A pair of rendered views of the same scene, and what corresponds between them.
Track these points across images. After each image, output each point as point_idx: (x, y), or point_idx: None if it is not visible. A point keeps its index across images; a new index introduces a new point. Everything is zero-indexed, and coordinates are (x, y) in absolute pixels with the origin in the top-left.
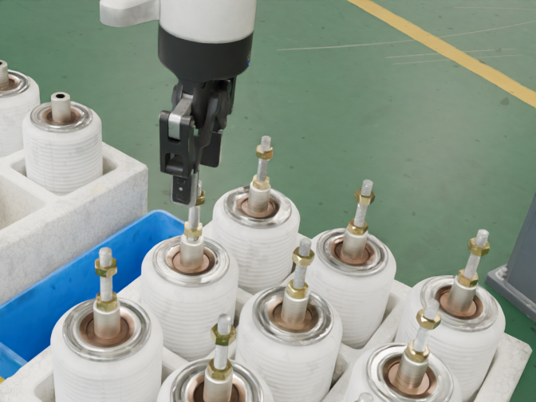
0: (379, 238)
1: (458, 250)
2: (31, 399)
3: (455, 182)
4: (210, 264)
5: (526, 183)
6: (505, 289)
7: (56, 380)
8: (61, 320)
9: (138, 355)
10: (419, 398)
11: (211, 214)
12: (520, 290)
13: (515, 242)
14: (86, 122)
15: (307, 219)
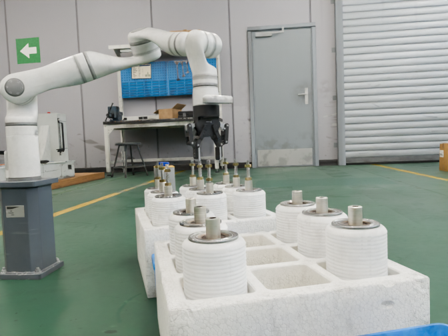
0: (33, 300)
1: (19, 288)
2: (272, 215)
3: None
4: (205, 192)
5: None
6: (47, 271)
7: (265, 205)
8: (259, 192)
9: None
10: (197, 184)
11: (79, 333)
12: (47, 266)
13: (31, 255)
14: (185, 208)
15: (41, 315)
